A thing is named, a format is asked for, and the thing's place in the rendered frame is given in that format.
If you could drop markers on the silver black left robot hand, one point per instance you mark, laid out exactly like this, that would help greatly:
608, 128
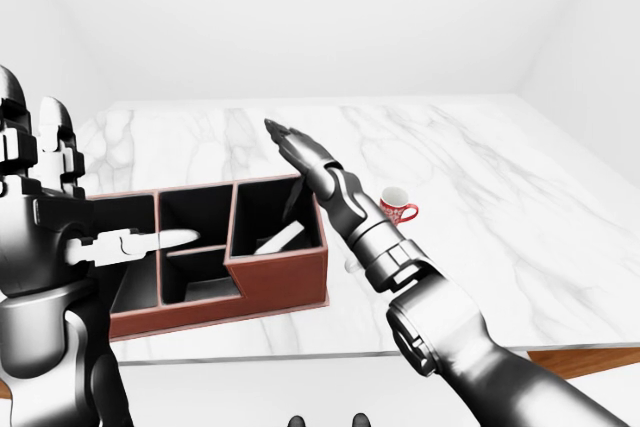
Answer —
40, 227

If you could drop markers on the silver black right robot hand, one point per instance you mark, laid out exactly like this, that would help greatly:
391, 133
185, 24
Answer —
340, 192

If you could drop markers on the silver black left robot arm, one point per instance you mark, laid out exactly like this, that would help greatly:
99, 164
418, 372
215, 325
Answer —
45, 347

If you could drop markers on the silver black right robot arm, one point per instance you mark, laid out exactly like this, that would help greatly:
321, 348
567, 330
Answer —
450, 327

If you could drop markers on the white book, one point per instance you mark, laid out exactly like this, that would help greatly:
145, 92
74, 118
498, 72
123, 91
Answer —
280, 239

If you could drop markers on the red-brown desk caddy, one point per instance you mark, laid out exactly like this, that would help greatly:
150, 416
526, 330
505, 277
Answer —
280, 282

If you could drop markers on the red patterned mug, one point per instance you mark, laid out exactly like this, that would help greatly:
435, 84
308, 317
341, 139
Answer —
395, 207

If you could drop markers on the small white object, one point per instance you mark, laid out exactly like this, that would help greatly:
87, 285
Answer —
351, 265

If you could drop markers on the small dark rounded shape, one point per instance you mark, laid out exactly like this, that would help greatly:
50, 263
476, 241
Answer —
360, 421
297, 422

